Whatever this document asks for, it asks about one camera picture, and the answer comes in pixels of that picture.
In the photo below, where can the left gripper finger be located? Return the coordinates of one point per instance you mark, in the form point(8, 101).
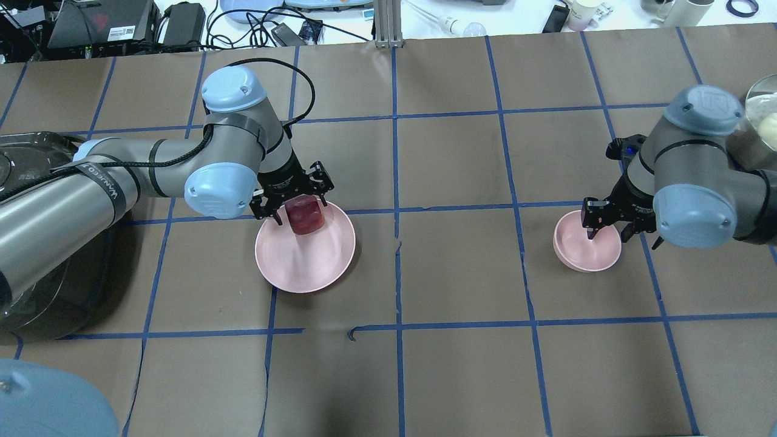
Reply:
point(319, 182)
point(266, 206)

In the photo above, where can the pink bowl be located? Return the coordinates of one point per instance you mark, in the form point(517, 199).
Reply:
point(575, 250)

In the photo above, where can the black computer box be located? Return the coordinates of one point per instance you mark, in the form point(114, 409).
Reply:
point(99, 23)

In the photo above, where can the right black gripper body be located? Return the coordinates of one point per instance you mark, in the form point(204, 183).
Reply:
point(625, 198)

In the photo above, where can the pink plate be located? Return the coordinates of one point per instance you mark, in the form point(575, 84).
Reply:
point(306, 263)

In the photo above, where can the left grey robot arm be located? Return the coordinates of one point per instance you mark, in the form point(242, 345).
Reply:
point(245, 160)

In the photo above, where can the black power adapter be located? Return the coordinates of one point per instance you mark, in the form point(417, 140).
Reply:
point(184, 27)

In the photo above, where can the blue plate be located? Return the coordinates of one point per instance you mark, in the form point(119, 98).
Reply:
point(239, 11)

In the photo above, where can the dark grey rice cooker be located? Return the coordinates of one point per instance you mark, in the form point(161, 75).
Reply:
point(52, 286)

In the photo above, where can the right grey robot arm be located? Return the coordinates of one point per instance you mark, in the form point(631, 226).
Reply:
point(679, 183)

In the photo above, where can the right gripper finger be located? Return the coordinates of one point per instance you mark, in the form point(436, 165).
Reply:
point(632, 229)
point(596, 215)

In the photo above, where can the red apple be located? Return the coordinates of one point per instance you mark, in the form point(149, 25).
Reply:
point(305, 214)

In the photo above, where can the steel pot with yellow contents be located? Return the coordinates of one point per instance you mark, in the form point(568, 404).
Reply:
point(752, 145)

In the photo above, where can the aluminium frame post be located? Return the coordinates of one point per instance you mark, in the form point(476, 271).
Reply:
point(387, 24)

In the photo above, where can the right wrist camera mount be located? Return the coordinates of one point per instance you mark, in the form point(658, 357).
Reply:
point(625, 150)

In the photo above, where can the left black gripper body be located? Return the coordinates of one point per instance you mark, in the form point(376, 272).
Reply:
point(286, 181)

